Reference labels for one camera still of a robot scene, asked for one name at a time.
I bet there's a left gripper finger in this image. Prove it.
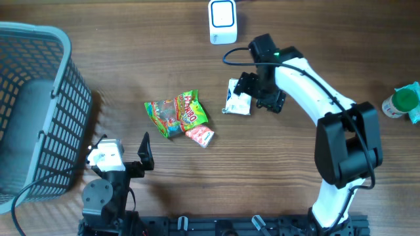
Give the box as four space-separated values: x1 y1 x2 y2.
137 132 154 170
92 134 108 148

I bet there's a white tissue pack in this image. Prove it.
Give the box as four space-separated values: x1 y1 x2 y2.
222 78 252 115

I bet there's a Haribo gummy candy bag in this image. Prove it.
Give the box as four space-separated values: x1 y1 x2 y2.
144 90 208 138

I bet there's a red orange snack pack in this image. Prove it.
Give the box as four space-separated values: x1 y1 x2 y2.
185 125 215 148

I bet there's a green lid jar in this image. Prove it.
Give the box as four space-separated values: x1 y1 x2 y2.
382 88 419 118

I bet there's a teal wet wipes pack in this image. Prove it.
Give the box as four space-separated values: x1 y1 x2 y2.
393 82 419 124

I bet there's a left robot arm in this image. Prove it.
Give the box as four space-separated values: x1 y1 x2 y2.
77 132 154 236

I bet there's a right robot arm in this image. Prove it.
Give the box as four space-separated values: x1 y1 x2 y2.
234 34 383 235

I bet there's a white barcode scanner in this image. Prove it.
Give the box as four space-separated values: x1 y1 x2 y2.
208 0 238 45

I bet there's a grey plastic mesh basket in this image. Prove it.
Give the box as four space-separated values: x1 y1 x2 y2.
1 22 92 213

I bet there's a black left camera cable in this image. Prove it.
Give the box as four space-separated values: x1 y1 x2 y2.
10 165 88 236

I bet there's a black camera cable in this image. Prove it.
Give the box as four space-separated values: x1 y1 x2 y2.
10 165 88 236
222 47 377 227

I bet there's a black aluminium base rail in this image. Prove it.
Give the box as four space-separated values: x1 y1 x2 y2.
77 212 371 236

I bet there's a black right camera cable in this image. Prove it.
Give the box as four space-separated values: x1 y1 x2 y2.
222 47 377 227

